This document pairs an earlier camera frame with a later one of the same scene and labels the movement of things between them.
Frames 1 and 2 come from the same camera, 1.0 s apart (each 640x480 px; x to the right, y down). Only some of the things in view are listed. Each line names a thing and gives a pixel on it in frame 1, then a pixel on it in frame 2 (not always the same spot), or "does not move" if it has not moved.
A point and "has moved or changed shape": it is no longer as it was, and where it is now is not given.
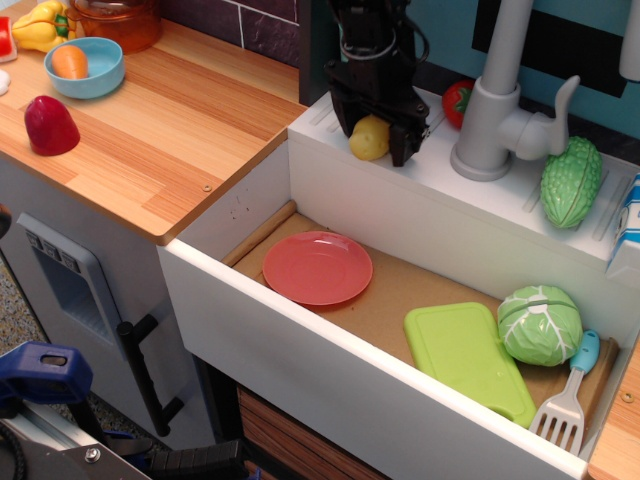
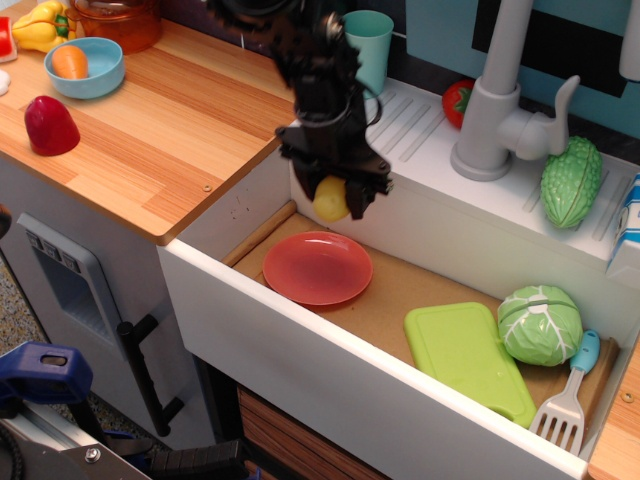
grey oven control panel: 76,274 does not move
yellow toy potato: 370,138 has moved or changed shape
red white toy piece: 8,50 does not move
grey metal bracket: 51,445 does not move
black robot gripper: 382,87 → 337,139
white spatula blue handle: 562,419 does not move
